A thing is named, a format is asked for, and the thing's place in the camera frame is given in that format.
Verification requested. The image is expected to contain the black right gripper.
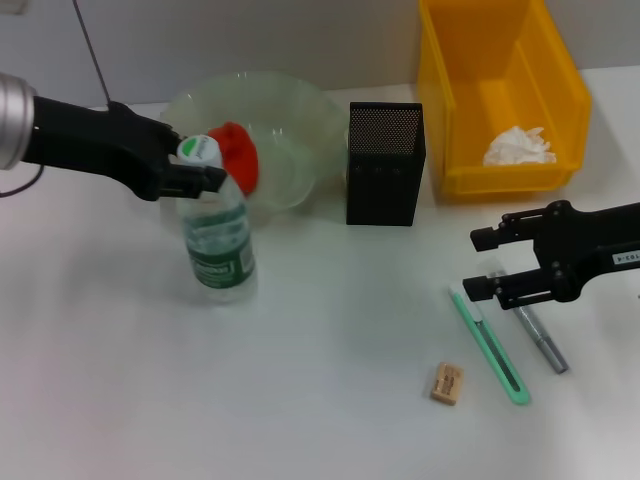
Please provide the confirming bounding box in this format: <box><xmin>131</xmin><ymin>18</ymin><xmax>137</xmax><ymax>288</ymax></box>
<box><xmin>462</xmin><ymin>199</ymin><xmax>640</xmax><ymax>312</ymax></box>

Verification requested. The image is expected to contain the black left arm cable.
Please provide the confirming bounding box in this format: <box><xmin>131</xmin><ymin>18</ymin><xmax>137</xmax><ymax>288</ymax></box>
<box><xmin>0</xmin><ymin>163</ymin><xmax>47</xmax><ymax>198</ymax></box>

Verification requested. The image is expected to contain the black mesh pen holder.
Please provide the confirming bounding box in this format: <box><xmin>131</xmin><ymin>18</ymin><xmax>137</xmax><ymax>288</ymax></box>
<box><xmin>345</xmin><ymin>101</ymin><xmax>429</xmax><ymax>226</ymax></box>

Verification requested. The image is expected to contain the grey pen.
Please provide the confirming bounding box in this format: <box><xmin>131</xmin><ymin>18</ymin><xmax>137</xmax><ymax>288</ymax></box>
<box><xmin>487</xmin><ymin>269</ymin><xmax>571</xmax><ymax>375</ymax></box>

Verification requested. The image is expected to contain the yellow plastic bin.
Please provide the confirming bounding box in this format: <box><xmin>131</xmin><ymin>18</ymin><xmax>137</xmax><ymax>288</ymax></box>
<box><xmin>417</xmin><ymin>0</ymin><xmax>593</xmax><ymax>202</ymax></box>

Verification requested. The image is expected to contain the green utility knife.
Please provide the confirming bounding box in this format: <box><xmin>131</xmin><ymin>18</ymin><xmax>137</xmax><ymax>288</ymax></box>
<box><xmin>448</xmin><ymin>284</ymin><xmax>531</xmax><ymax>406</ymax></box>

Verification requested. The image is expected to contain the green glass fruit bowl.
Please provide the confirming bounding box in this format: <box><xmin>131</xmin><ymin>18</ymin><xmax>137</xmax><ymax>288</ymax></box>
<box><xmin>159</xmin><ymin>71</ymin><xmax>351</xmax><ymax>222</ymax></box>

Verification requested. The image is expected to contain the white paper ball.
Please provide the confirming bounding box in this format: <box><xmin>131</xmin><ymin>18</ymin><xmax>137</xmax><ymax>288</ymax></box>
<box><xmin>482</xmin><ymin>125</ymin><xmax>558</xmax><ymax>167</ymax></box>

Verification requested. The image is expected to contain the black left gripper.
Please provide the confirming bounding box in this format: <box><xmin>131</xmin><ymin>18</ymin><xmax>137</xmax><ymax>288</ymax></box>
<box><xmin>22</xmin><ymin>95</ymin><xmax>229</xmax><ymax>203</ymax></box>

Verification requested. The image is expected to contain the beige eraser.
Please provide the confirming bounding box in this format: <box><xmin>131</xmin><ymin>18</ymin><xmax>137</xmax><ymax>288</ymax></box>
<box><xmin>429</xmin><ymin>362</ymin><xmax>465</xmax><ymax>405</ymax></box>

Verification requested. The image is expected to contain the clear green-label water bottle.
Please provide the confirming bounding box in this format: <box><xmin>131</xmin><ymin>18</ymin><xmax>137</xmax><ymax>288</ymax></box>
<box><xmin>175</xmin><ymin>133</ymin><xmax>260</xmax><ymax>305</ymax></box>

